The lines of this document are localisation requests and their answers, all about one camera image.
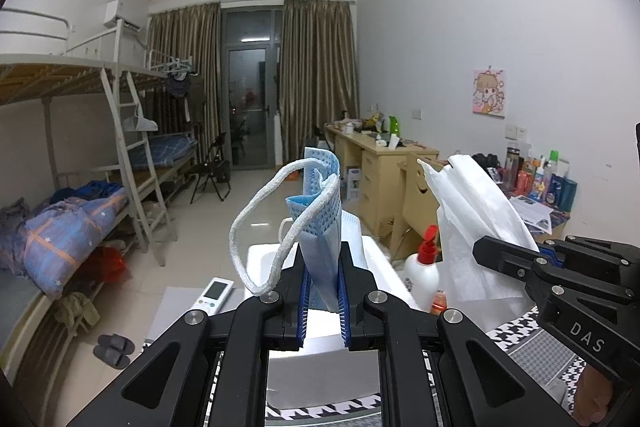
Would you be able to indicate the white red-pump lotion bottle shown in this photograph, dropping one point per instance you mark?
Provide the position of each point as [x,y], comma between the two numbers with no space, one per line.
[422,279]

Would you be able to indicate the black slipper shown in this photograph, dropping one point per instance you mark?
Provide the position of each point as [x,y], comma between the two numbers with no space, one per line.
[112,354]
[122,341]

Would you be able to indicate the black folding chair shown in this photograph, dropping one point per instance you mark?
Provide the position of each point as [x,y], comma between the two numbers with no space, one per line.
[212,167]

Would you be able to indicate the printed paper sheets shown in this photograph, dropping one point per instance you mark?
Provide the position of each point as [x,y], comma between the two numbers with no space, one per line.
[532,214]

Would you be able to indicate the white metal bunk bed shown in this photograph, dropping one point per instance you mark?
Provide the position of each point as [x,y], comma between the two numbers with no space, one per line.
[160,157]
[30,77]

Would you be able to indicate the row of toiletry bottles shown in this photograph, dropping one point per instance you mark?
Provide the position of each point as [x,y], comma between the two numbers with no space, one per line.
[545,182]

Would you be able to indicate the white wall socket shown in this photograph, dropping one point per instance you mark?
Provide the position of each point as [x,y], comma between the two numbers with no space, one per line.
[515,132]

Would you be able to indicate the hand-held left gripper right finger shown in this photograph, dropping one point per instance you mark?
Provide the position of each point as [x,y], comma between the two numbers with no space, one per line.
[344,307]

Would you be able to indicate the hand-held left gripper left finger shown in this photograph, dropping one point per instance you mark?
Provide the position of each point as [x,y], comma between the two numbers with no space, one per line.
[303,312]

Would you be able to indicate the blue face mask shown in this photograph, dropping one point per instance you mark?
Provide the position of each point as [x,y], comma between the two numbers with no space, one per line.
[322,257]

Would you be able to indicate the white air conditioner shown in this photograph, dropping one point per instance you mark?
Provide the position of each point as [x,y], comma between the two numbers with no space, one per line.
[120,14]

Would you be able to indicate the wooden smiley-face chair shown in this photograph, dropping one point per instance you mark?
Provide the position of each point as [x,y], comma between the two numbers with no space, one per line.
[415,202]

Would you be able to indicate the cartoon wall poster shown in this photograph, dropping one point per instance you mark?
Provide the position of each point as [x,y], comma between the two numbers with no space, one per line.
[489,93]

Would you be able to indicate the white foam box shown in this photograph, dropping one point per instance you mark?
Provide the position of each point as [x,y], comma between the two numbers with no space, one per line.
[385,272]

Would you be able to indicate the olive crumpled clothes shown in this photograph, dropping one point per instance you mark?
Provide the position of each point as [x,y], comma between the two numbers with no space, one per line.
[75,309]

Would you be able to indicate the blue clothing pile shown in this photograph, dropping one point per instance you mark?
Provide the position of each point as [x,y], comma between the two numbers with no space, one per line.
[95,191]

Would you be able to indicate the person's right hand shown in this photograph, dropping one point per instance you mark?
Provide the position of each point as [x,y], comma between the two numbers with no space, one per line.
[595,399]

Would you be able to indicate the red plastic bag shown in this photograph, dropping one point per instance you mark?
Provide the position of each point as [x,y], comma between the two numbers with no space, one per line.
[112,264]

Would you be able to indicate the white remote control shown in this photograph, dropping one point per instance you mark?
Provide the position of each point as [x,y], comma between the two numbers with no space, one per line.
[215,291]

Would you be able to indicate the white metal bed ladder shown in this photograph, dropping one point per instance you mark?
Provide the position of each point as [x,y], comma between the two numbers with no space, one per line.
[132,147]

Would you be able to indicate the blue checked bedding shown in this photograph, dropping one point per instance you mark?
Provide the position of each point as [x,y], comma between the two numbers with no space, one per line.
[167,149]

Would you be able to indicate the black white houndstooth mat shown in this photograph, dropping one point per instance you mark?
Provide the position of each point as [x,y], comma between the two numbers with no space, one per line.
[525,357]

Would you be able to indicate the brown curtain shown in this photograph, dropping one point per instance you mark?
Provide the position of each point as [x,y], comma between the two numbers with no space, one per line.
[200,72]
[320,77]

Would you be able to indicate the blue plaid quilt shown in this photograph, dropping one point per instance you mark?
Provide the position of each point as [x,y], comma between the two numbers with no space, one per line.
[65,237]

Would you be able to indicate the dark hanging clothes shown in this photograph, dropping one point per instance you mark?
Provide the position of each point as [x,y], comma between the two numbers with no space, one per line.
[179,84]

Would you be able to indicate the white plastic bag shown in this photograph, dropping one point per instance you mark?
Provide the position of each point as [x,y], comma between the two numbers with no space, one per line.
[475,227]

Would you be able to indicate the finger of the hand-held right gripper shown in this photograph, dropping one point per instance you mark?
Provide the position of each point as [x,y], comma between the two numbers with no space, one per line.
[500,254]
[600,257]

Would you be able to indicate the white box with blue print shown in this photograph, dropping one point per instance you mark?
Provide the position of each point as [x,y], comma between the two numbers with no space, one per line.
[353,184]

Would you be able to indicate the purple crumpled blanket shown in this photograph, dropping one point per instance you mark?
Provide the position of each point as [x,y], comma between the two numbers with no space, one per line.
[15,232]

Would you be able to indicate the light wooden desk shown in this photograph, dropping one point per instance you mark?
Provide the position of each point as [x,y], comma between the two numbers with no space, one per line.
[380,167]

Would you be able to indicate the wooden desk with printed cover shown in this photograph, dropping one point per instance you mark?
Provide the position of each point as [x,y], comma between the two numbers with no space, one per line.
[557,222]

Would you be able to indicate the glass balcony door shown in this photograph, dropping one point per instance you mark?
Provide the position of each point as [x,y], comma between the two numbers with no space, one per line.
[250,97]

